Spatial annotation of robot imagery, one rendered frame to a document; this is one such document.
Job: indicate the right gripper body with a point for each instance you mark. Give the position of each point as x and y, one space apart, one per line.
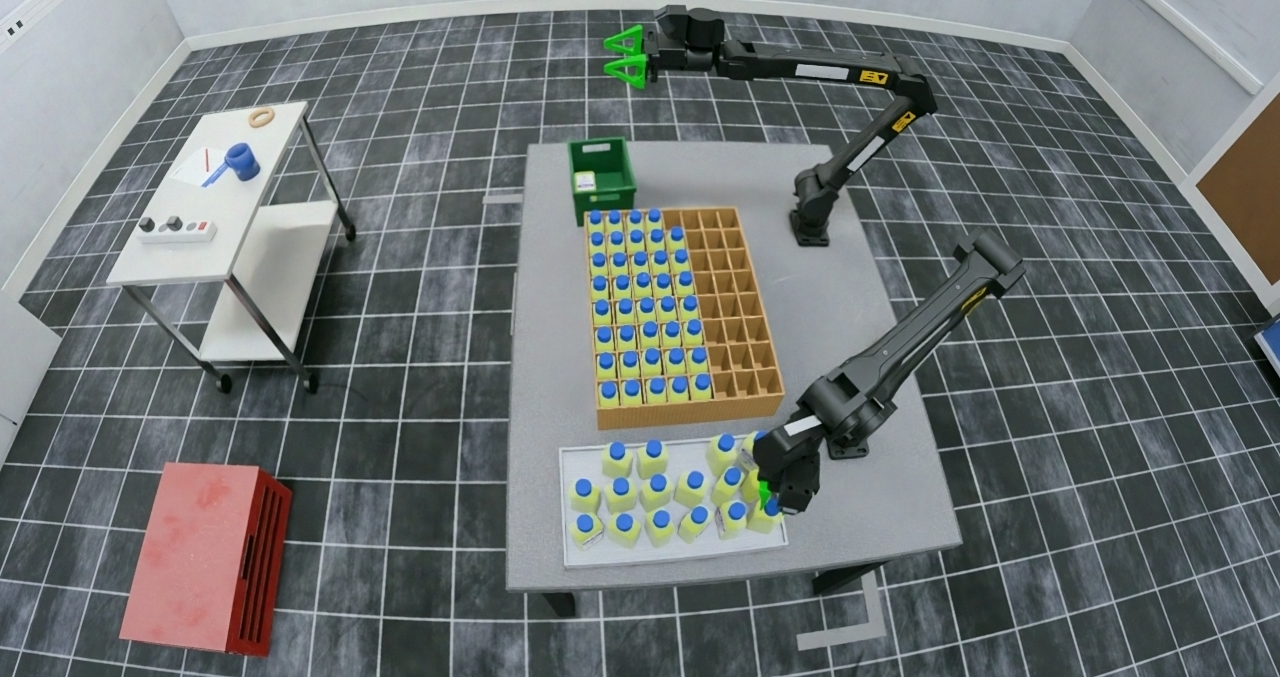
650 49

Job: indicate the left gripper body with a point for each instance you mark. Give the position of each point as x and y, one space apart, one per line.
774 486

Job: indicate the brown cardboard carton with dividers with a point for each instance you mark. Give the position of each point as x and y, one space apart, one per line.
726 337

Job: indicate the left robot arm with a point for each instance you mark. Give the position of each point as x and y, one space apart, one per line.
863 375

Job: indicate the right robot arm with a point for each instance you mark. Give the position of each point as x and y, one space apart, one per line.
745 60

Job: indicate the green plastic crate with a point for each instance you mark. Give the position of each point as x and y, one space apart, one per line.
606 166

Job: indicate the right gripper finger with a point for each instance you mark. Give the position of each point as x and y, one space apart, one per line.
639 61
636 50

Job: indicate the white rimmed tray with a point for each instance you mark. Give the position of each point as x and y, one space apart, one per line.
684 455

